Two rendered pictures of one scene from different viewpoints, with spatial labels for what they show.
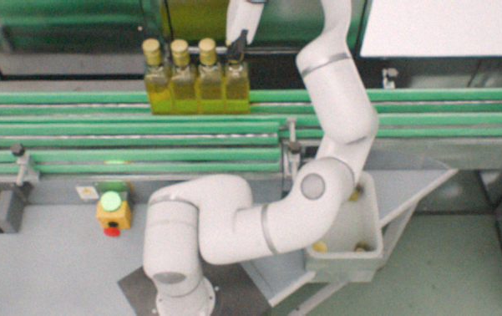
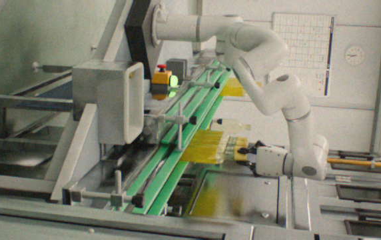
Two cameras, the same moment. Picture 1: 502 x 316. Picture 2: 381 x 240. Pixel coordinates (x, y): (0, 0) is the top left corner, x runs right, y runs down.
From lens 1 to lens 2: 1.82 m
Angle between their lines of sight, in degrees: 74
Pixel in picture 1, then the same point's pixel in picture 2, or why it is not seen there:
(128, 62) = (193, 166)
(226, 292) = (149, 33)
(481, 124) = (132, 209)
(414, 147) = (123, 177)
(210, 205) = not seen: hidden behind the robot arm
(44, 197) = not seen: hidden behind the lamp
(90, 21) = (228, 165)
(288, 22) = (221, 201)
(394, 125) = (151, 179)
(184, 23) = (228, 176)
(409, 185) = (83, 159)
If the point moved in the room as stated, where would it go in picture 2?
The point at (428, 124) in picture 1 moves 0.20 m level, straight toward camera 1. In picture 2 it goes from (144, 189) to (154, 117)
